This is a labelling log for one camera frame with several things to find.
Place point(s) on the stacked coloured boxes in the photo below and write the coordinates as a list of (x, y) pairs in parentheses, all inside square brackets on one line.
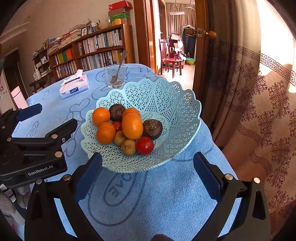
[(119, 13)]

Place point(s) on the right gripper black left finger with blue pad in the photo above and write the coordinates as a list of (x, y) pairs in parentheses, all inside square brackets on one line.
[(43, 221)]

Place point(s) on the red tomato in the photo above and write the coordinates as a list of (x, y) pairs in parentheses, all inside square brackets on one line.
[(145, 145), (117, 125)]

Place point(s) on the white tissue pack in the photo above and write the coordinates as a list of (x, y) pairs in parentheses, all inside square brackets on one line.
[(76, 84)]

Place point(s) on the clear glass cup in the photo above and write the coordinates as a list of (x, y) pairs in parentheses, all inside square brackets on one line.
[(110, 71)]

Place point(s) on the pink thermos bottle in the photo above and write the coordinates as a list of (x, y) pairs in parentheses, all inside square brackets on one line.
[(19, 98)]

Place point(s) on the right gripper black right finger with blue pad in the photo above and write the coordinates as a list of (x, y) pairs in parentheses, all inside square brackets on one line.
[(252, 218)]

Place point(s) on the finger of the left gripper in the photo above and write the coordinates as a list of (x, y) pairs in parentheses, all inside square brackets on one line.
[(59, 135), (29, 112)]

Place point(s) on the red wooden chair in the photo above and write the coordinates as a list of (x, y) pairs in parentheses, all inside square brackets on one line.
[(170, 59)]

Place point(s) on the light blue lattice fruit basket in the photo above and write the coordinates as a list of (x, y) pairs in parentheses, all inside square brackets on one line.
[(178, 110)]

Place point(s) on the wooden door with knob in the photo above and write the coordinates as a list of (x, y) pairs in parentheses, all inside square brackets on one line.
[(202, 42)]

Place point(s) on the metal spoon in glass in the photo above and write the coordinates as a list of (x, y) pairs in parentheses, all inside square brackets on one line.
[(115, 77)]

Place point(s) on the patterned beige curtain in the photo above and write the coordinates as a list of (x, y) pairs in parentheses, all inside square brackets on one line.
[(249, 102)]

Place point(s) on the dark passion fruit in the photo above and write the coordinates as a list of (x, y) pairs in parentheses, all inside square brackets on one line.
[(116, 111), (152, 129)]

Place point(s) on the grey gloved left hand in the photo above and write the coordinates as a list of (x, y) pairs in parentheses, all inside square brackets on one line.
[(15, 201)]

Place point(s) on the wooden bookshelf with books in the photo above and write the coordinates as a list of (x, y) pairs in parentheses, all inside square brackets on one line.
[(95, 50)]

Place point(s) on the large orange front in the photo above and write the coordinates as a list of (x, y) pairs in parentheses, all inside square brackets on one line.
[(132, 126)]

